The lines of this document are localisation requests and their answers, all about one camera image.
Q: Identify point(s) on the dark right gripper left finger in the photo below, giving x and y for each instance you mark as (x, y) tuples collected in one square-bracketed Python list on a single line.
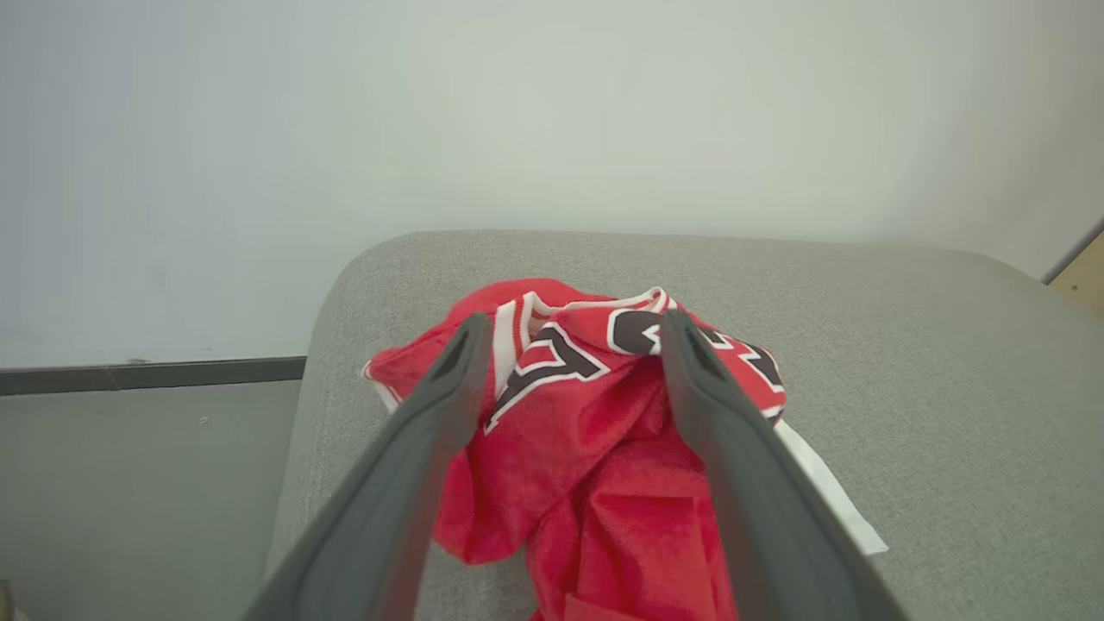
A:
[(388, 492)]

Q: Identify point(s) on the tan wooden board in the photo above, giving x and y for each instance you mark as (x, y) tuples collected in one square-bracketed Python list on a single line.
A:
[(1082, 280)]

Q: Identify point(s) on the red jersey with black lettering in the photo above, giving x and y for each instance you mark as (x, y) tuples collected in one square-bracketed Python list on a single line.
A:
[(586, 466)]

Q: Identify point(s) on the grey fabric sofa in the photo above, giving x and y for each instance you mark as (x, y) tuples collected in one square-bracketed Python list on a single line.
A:
[(949, 388)]

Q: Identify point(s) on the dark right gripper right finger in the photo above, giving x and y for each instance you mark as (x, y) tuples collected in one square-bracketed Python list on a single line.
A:
[(759, 500)]

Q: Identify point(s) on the black baseboard strip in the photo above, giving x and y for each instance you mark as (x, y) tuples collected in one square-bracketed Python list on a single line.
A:
[(155, 375)]

